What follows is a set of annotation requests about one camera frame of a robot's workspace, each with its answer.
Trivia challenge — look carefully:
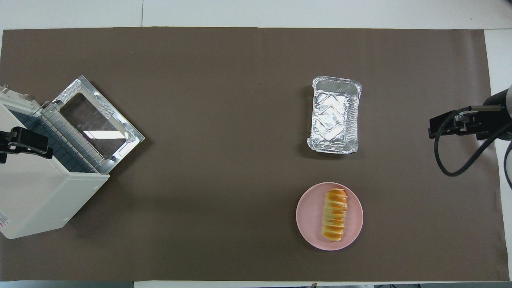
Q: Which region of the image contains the oven wire rack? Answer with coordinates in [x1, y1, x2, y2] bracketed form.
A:
[11, 102, 113, 175]

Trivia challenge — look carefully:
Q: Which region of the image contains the pink round plate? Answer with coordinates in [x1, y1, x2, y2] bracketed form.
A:
[296, 182, 364, 251]

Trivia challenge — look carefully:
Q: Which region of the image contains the brown table mat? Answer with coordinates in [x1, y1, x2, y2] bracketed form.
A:
[0, 27, 511, 283]

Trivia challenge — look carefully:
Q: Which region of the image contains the cream toaster oven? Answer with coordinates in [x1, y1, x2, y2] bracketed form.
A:
[0, 84, 111, 240]

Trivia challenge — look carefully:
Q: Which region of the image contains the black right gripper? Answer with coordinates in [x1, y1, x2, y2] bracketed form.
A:
[428, 90, 511, 141]

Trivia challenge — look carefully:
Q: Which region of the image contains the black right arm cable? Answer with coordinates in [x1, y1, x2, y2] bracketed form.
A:
[434, 106, 512, 178]

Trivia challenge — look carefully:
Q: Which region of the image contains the golden ridged bread loaf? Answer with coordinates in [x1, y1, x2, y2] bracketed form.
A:
[321, 188, 349, 242]

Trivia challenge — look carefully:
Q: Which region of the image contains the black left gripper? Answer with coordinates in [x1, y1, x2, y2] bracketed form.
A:
[0, 126, 54, 164]

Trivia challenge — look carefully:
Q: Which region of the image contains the glass oven door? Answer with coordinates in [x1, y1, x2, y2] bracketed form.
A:
[51, 75, 146, 169]

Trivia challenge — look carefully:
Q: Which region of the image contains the aluminium foil tray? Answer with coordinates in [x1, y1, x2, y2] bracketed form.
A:
[307, 76, 363, 155]

